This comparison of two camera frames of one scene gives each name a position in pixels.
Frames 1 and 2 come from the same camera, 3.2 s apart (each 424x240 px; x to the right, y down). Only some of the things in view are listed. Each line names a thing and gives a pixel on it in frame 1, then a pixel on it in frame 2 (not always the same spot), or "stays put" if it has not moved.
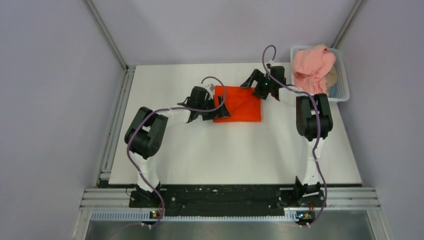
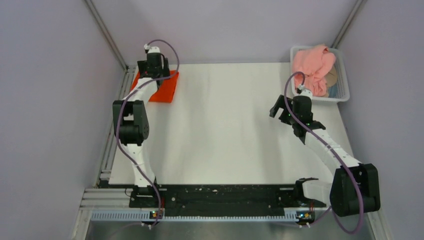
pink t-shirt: [310, 66] stays put
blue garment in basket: [332, 91] stays put
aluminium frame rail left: [105, 176] stays put
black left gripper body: [207, 104] to [165, 70]
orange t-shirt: [242, 105] to [165, 93]
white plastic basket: [343, 90] stays put
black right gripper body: [264, 87] to [295, 116]
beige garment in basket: [331, 77] stays put
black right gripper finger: [256, 75] to [286, 117]
